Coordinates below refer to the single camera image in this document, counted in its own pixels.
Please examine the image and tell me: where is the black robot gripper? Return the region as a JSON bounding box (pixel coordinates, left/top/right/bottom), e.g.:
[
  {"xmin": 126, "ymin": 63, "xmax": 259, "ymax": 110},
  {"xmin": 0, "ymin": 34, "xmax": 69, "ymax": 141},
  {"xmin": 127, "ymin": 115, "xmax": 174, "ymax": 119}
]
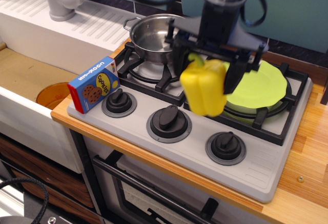
[{"xmin": 165, "ymin": 2, "xmax": 269, "ymax": 94}]

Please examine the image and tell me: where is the yellow toy bell pepper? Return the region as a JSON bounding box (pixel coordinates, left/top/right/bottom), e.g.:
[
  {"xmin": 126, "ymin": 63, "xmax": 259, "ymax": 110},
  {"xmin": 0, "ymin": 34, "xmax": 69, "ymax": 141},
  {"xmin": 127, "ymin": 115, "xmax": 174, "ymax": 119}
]
[{"xmin": 180, "ymin": 53, "xmax": 227, "ymax": 117}]

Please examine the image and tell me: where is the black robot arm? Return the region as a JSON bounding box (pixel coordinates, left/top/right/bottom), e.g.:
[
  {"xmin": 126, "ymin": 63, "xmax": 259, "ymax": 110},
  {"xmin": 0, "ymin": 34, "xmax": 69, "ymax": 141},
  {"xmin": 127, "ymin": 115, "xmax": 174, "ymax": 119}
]
[{"xmin": 166, "ymin": 0, "xmax": 269, "ymax": 94}]

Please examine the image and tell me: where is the light green plate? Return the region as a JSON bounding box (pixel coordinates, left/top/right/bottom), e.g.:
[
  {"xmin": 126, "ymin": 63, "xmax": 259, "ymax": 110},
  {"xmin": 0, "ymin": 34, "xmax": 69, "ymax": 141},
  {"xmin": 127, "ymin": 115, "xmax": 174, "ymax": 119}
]
[{"xmin": 227, "ymin": 60, "xmax": 288, "ymax": 109}]

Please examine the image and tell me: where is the stainless steel pot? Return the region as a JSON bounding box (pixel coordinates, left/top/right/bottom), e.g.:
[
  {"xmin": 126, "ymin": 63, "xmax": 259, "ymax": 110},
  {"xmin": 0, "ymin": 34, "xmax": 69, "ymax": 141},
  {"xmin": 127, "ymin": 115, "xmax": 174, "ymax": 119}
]
[{"xmin": 123, "ymin": 14, "xmax": 183, "ymax": 65}]

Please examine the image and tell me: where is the middle black stove knob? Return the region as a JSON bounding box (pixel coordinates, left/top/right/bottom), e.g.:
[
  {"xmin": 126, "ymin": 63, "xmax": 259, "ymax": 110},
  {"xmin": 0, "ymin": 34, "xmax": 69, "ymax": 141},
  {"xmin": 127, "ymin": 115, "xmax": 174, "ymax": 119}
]
[{"xmin": 146, "ymin": 105, "xmax": 192, "ymax": 144}]

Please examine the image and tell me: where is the black stove knob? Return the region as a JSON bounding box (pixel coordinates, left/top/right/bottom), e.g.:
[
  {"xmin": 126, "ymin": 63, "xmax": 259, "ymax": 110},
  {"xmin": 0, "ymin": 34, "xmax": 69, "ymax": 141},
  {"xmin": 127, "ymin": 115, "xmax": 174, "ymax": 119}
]
[
  {"xmin": 146, "ymin": 105, "xmax": 192, "ymax": 144},
  {"xmin": 206, "ymin": 132, "xmax": 247, "ymax": 166},
  {"xmin": 101, "ymin": 88, "xmax": 137, "ymax": 118}
]

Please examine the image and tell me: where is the grey toy stove top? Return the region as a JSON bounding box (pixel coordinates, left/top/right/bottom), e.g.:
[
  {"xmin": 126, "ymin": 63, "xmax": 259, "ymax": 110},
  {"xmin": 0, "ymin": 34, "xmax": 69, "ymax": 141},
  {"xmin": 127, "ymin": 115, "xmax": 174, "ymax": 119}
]
[{"xmin": 67, "ymin": 39, "xmax": 314, "ymax": 204}]

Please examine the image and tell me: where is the right black stove knob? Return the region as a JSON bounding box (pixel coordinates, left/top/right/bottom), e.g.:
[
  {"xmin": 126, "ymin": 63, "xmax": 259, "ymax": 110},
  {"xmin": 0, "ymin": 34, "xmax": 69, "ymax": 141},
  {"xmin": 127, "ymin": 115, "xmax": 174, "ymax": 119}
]
[{"xmin": 206, "ymin": 132, "xmax": 247, "ymax": 166}]

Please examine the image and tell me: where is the left black stove knob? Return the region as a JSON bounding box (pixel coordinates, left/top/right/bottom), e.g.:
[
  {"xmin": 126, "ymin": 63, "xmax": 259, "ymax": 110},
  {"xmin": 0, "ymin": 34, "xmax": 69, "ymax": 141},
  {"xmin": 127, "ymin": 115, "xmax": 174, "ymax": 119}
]
[{"xmin": 101, "ymin": 88, "xmax": 137, "ymax": 118}]

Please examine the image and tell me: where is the left black burner grate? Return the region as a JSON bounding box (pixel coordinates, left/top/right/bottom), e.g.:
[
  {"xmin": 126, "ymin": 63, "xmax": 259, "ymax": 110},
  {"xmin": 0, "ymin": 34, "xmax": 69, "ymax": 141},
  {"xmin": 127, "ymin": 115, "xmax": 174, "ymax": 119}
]
[{"xmin": 115, "ymin": 42, "xmax": 189, "ymax": 109}]

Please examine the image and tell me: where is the black burner grate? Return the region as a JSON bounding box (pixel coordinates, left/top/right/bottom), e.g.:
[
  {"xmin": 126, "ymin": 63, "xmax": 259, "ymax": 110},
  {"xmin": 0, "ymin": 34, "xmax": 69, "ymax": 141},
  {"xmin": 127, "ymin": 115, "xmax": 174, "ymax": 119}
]
[
  {"xmin": 183, "ymin": 49, "xmax": 310, "ymax": 147},
  {"xmin": 115, "ymin": 42, "xmax": 189, "ymax": 109}
]

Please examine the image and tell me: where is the right black burner grate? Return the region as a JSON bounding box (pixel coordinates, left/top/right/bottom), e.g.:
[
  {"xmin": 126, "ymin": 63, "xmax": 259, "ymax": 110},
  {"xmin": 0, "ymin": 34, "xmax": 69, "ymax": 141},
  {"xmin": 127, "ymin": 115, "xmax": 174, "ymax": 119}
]
[{"xmin": 183, "ymin": 49, "xmax": 310, "ymax": 147}]

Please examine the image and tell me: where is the blue cookie box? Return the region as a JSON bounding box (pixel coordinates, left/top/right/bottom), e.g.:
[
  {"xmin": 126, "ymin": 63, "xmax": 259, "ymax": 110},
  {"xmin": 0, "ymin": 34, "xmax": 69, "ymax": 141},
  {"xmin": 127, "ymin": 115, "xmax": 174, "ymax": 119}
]
[{"xmin": 68, "ymin": 56, "xmax": 120, "ymax": 114}]

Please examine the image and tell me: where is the orange plastic bowl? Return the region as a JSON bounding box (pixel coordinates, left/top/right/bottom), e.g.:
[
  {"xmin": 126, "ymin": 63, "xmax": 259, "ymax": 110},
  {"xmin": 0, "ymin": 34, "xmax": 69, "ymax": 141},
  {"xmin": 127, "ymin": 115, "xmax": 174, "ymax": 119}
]
[{"xmin": 36, "ymin": 83, "xmax": 70, "ymax": 110}]

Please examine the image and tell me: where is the oven door window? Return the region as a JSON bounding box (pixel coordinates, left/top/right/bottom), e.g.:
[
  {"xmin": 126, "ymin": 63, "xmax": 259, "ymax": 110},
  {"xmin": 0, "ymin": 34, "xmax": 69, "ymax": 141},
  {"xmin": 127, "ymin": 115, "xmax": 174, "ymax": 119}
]
[{"xmin": 113, "ymin": 177, "xmax": 196, "ymax": 223}]

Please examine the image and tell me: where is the white toy sink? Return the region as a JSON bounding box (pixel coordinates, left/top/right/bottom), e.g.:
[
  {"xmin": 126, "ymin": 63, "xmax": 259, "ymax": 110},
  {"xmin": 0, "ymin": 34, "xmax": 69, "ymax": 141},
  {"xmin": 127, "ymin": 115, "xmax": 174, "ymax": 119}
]
[{"xmin": 1, "ymin": 0, "xmax": 133, "ymax": 173}]

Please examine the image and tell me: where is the brown wooden drawer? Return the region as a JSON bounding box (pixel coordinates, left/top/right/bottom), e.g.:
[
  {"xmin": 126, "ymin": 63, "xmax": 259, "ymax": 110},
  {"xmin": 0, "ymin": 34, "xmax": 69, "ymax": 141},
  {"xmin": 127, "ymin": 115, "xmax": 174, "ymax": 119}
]
[{"xmin": 1, "ymin": 134, "xmax": 101, "ymax": 224}]

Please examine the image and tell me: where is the black oven door handle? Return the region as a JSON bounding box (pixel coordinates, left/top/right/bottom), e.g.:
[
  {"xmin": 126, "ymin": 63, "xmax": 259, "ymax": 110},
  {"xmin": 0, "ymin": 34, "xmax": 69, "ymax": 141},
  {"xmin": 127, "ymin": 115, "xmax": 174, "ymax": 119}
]
[{"xmin": 92, "ymin": 151, "xmax": 218, "ymax": 223}]

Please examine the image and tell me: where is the black braided cable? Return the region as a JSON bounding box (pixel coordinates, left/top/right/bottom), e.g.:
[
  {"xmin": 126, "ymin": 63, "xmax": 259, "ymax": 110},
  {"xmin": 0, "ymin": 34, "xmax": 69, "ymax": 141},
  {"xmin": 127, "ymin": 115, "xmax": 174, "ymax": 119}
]
[{"xmin": 0, "ymin": 177, "xmax": 49, "ymax": 224}]

